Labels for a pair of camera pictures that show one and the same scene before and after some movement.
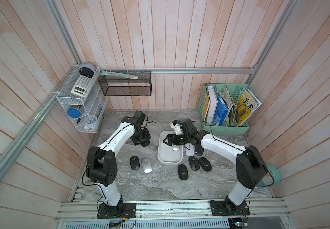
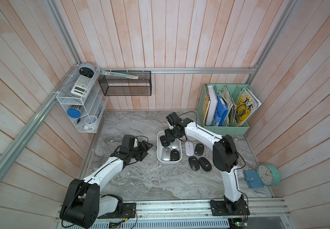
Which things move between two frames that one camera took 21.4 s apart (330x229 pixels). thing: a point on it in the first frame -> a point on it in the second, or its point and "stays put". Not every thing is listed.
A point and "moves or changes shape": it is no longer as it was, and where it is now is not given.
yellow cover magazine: (247, 104) stays put
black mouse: (134, 162) -> (174, 155)
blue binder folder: (221, 111) stays put
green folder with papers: (224, 93) stays put
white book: (211, 118) stays put
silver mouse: (175, 148) stays put
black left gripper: (147, 136) -> (144, 148)
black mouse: (205, 164) stays put
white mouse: (190, 152) stays put
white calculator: (82, 86) stays put
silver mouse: (146, 163) -> (166, 153)
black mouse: (145, 143) moves or changes shape
